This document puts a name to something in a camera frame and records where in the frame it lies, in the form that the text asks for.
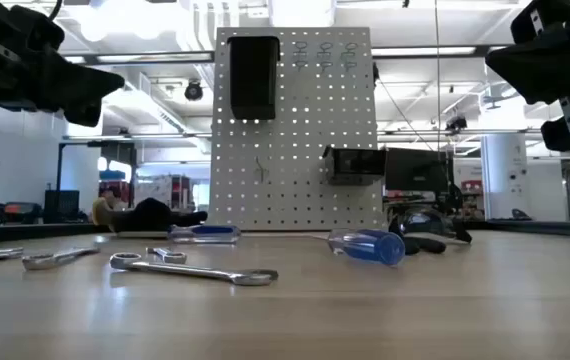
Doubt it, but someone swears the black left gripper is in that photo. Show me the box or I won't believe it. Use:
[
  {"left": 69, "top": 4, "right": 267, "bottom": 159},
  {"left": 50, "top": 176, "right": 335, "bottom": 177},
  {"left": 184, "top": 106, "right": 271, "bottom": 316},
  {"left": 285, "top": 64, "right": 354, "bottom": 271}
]
[{"left": 0, "top": 0, "right": 126, "bottom": 127}]

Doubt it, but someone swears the small silver combination wrench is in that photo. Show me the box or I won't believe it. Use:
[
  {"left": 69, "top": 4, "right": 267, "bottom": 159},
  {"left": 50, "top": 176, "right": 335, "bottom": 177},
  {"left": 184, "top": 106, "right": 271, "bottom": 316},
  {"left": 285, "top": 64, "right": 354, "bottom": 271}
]
[{"left": 145, "top": 246, "right": 188, "bottom": 265}]

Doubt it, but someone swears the small blue-handled screwdriver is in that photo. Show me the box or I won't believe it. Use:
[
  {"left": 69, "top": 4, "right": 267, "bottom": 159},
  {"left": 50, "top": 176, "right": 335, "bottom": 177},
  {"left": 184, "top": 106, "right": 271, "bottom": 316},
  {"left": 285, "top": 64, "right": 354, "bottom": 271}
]
[{"left": 167, "top": 224, "right": 242, "bottom": 245}]

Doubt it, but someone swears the large silver combination wrench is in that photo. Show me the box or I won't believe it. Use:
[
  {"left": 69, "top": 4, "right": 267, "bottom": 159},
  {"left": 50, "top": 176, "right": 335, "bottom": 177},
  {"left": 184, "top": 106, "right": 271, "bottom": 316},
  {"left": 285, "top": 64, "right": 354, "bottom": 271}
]
[{"left": 109, "top": 251, "right": 280, "bottom": 287}]

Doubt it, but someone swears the large blue-handled screwdriver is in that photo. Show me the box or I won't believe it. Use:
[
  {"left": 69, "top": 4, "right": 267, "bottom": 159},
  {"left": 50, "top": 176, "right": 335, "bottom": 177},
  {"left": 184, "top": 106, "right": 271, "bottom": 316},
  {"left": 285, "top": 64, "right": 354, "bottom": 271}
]
[{"left": 314, "top": 228, "right": 407, "bottom": 267}]

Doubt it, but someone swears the white round pillar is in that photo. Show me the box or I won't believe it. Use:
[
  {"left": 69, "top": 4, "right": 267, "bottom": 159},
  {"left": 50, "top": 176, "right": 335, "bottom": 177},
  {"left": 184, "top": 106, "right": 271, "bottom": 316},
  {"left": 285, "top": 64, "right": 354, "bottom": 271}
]
[{"left": 480, "top": 132, "right": 529, "bottom": 221}]

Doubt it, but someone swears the black mesh crate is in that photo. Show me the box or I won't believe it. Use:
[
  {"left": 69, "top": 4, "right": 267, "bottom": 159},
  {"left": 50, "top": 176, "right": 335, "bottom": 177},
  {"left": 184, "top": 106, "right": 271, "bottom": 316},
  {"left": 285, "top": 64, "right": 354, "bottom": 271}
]
[{"left": 43, "top": 189, "right": 81, "bottom": 224}]

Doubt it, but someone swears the black orange device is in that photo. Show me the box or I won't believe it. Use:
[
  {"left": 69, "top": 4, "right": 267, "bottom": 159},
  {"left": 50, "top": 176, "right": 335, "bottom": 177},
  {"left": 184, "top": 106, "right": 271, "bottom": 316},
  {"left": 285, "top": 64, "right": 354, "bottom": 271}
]
[{"left": 3, "top": 201, "right": 44, "bottom": 225}]

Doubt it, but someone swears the black work glove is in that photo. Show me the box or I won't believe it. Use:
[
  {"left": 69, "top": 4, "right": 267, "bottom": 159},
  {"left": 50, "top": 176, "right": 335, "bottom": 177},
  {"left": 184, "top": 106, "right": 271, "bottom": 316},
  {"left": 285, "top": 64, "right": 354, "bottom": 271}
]
[{"left": 92, "top": 197, "right": 209, "bottom": 234}]

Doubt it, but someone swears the black monitor back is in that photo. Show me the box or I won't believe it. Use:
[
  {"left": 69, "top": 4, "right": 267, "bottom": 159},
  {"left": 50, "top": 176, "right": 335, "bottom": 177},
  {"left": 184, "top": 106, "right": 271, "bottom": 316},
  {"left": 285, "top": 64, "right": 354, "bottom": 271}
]
[{"left": 384, "top": 148, "right": 454, "bottom": 194}]

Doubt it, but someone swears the tall black plastic bin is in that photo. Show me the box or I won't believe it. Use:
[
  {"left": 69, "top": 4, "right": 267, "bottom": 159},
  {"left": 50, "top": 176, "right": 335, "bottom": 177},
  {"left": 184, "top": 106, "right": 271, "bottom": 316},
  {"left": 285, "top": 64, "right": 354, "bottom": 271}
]
[{"left": 226, "top": 35, "right": 282, "bottom": 121}]

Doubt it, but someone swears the metal pegboard hook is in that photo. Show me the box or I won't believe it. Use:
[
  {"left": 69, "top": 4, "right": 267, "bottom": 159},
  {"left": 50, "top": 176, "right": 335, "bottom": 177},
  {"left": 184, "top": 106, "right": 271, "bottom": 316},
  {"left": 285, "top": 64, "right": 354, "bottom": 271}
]
[{"left": 254, "top": 155, "right": 269, "bottom": 184}]

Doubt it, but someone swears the short black plastic bin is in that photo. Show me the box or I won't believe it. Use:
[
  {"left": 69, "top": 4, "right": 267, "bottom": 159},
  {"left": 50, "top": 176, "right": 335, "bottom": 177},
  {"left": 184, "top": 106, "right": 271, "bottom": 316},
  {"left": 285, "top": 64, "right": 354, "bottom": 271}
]
[{"left": 322, "top": 145, "right": 387, "bottom": 187}]

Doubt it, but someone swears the white metal pegboard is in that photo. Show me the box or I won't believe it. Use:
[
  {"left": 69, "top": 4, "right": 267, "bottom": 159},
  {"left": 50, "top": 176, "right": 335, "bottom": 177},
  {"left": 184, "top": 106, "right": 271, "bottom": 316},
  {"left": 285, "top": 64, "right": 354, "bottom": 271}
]
[{"left": 206, "top": 27, "right": 389, "bottom": 232}]

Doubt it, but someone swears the black desk frame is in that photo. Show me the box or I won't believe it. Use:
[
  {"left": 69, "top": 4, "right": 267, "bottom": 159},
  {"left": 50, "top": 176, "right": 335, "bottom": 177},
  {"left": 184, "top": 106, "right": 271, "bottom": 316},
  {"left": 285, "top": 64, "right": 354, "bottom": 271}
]
[{"left": 56, "top": 140, "right": 139, "bottom": 201}]

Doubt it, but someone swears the black ceiling camera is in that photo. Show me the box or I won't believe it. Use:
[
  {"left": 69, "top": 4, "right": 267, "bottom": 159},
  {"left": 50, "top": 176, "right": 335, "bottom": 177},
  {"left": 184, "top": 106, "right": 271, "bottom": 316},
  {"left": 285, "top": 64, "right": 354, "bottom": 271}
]
[
  {"left": 183, "top": 79, "right": 205, "bottom": 103},
  {"left": 445, "top": 114, "right": 469, "bottom": 134}
]

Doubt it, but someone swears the thin hanging black cable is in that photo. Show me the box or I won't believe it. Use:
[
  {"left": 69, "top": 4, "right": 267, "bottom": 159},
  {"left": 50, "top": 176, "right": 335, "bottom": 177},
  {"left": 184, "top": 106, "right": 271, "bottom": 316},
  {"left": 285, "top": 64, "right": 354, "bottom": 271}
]
[{"left": 433, "top": 0, "right": 442, "bottom": 151}]

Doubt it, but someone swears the black aluminium table frame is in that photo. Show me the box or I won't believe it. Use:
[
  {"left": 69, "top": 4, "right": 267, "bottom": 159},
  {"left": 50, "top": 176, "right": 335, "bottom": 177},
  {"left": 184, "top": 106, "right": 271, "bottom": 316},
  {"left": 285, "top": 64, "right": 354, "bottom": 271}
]
[{"left": 0, "top": 219, "right": 570, "bottom": 246}]

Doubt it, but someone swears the metal ring tool holder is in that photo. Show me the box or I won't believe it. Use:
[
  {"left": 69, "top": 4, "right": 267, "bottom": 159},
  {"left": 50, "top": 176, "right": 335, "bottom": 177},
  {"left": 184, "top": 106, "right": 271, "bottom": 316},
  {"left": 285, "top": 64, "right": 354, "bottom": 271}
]
[
  {"left": 342, "top": 41, "right": 360, "bottom": 72},
  {"left": 317, "top": 41, "right": 334, "bottom": 72},
  {"left": 293, "top": 41, "right": 309, "bottom": 71}
]

